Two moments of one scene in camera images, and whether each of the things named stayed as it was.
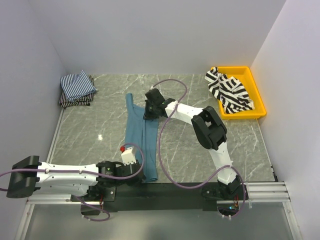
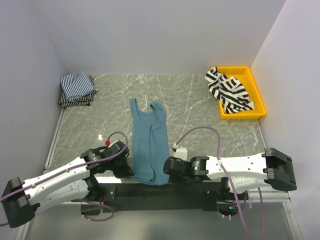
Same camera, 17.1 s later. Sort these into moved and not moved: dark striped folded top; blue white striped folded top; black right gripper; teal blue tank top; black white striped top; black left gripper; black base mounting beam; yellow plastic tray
Moved: black left gripper; teal blue tank top; black right gripper
Not moved: blue white striped folded top; black white striped top; black base mounting beam; dark striped folded top; yellow plastic tray
